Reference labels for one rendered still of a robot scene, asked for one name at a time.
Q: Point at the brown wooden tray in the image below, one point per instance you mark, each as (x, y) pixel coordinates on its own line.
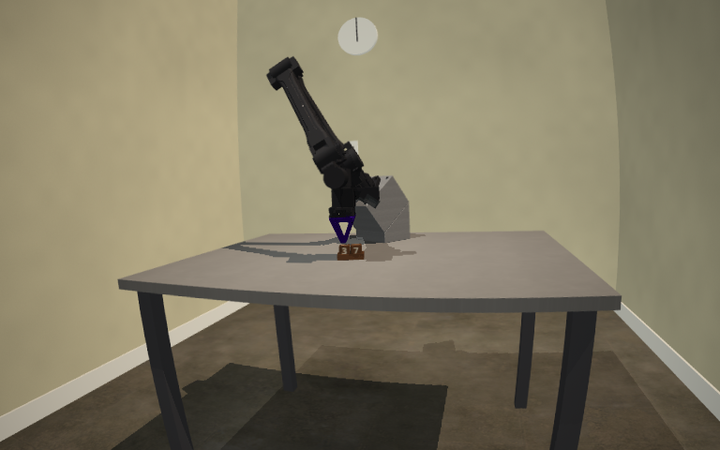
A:
(345, 257)

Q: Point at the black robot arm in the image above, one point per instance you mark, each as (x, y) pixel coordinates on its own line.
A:
(317, 131)

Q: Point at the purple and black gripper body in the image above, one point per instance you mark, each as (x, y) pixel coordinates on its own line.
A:
(336, 205)

